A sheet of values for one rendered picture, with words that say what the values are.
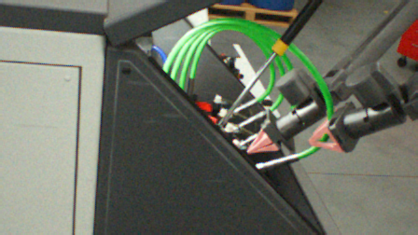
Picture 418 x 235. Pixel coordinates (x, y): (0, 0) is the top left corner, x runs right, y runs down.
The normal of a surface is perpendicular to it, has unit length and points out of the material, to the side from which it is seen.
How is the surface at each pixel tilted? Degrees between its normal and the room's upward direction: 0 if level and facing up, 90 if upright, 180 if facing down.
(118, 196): 90
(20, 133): 90
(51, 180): 90
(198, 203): 90
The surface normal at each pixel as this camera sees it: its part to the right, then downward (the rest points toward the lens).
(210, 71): 0.16, 0.47
